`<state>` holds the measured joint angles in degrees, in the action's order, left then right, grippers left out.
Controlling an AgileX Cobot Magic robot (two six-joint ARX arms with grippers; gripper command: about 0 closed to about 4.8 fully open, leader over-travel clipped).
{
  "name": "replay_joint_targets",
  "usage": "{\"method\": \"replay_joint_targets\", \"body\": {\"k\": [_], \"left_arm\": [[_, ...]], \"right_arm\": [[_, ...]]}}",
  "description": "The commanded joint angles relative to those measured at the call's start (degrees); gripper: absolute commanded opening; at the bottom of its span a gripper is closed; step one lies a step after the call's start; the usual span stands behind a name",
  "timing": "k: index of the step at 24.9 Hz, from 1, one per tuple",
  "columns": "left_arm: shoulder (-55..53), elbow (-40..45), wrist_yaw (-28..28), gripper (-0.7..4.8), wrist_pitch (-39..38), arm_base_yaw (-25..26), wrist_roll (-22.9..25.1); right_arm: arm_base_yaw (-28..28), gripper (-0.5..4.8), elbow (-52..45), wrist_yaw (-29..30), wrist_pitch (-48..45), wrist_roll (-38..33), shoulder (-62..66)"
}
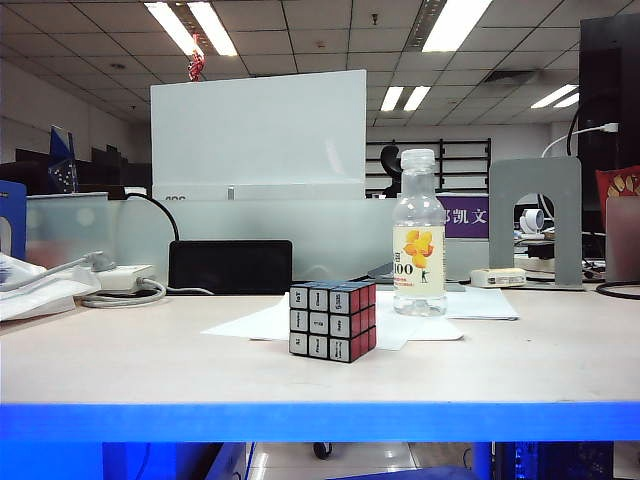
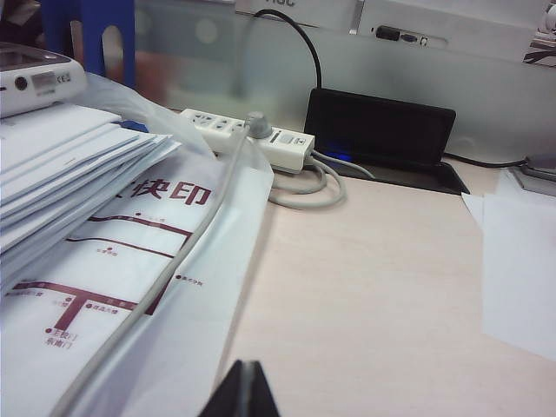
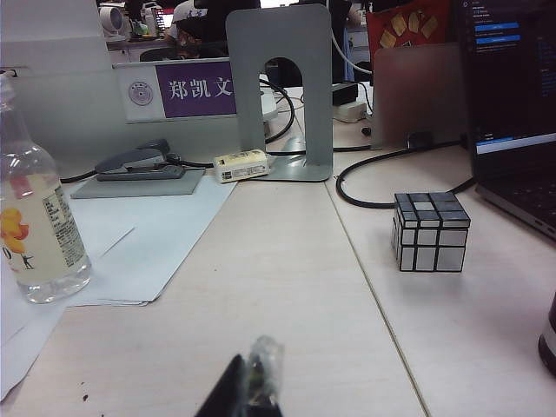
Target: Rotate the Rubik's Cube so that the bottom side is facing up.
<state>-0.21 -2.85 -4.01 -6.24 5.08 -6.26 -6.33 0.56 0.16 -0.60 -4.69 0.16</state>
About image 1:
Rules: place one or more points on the white plastic bag with papers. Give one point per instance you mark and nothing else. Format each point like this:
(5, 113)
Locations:
(30, 300)

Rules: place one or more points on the blue table leg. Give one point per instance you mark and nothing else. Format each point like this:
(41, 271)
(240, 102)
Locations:
(130, 462)
(482, 460)

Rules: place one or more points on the black monitor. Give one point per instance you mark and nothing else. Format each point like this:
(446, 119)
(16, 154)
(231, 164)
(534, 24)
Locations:
(600, 75)

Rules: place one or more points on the frosted glass desk partition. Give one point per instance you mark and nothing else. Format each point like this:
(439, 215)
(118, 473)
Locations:
(225, 220)

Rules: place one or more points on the pink frosted panel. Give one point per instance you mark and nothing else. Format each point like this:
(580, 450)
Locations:
(622, 240)

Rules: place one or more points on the red cushion gold pattern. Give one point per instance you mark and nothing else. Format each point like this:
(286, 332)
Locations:
(620, 185)

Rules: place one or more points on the black caster wheel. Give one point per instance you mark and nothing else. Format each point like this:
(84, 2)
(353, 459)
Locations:
(322, 450)

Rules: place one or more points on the black computer case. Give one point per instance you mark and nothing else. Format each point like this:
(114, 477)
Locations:
(575, 460)

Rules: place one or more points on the red hanging ornament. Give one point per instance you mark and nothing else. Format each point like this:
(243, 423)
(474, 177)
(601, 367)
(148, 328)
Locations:
(196, 67)

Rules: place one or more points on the black office chair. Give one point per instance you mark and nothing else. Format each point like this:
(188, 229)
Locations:
(390, 157)

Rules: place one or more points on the blue table edge beam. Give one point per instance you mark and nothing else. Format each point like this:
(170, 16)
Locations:
(320, 422)

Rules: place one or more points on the Rubik's cube with printed stickers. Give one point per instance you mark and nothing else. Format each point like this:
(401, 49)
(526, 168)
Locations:
(320, 325)

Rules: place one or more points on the clear bottle yellow flower label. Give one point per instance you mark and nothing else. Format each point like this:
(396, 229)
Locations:
(419, 260)

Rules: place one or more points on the ceiling air vent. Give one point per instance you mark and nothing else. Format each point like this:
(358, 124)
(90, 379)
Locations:
(510, 77)

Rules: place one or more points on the fluorescent ceiling light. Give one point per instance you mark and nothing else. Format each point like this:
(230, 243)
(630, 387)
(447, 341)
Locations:
(567, 100)
(417, 98)
(212, 27)
(555, 96)
(392, 98)
(457, 25)
(172, 27)

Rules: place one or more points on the small white desk fan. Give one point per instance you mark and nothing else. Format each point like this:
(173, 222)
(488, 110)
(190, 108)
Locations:
(532, 219)

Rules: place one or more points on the blue rounded seat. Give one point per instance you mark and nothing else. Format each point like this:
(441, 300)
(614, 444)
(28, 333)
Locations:
(425, 474)

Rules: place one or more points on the purple name sign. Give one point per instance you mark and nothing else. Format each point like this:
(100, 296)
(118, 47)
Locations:
(470, 225)

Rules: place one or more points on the white power adapter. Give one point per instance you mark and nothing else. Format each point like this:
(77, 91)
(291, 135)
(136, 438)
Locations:
(125, 274)

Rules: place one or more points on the blue glass trophy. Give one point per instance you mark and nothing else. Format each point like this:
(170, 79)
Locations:
(60, 145)

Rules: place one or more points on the black metal shelf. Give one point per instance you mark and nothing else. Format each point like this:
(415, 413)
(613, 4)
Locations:
(488, 165)

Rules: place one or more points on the small white charger box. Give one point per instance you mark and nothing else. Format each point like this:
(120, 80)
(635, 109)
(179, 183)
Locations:
(500, 276)

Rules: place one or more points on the black rectangular device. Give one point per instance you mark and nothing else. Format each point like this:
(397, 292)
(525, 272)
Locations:
(230, 265)

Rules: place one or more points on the white acrylic board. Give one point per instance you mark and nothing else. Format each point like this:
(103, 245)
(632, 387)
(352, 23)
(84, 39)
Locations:
(260, 135)

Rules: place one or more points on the blue metal bookend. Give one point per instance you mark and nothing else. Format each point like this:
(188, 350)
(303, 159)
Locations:
(17, 210)

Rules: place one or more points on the frosted translucent panel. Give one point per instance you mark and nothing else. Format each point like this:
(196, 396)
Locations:
(60, 230)

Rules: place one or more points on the grey metal bookend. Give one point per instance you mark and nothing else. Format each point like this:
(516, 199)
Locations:
(502, 225)

